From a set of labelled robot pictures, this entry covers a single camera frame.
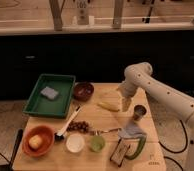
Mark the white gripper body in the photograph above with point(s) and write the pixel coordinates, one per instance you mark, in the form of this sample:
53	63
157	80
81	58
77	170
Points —
127	89

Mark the blue sponge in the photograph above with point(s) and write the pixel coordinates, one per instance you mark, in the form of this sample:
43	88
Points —
49	93

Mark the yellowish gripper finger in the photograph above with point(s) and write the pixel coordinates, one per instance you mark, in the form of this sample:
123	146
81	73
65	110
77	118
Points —
126	102

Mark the metal spoon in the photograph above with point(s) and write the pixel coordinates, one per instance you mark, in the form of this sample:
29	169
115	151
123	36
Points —
98	132

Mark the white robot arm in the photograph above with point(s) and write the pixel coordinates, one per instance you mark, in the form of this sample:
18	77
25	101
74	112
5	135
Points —
140	75

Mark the green plastic tray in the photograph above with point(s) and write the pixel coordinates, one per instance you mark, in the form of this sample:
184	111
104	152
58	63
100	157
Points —
40	106

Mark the yellow banana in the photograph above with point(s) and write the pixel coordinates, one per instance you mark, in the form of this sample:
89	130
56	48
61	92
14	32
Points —
108	106

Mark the orange bowl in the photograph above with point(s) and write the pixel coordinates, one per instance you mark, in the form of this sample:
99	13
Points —
47	135

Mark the bunch of dark grapes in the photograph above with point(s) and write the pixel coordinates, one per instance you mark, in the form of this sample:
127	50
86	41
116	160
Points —
80	126

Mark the white small bowl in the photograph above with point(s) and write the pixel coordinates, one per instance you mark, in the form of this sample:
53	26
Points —
75	143

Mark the blue grey cloth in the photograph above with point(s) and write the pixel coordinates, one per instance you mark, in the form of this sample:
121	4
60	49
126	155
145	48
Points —
131	131

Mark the yellow fruit in bowl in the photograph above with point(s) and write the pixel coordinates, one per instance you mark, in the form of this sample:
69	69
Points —
35	142

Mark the dark red bowl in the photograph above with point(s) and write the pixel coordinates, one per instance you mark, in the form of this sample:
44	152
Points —
83	91

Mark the metal cup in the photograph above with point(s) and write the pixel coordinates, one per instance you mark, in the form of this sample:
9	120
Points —
139	112

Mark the green small cup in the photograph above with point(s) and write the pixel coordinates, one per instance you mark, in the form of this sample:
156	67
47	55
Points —
97	143

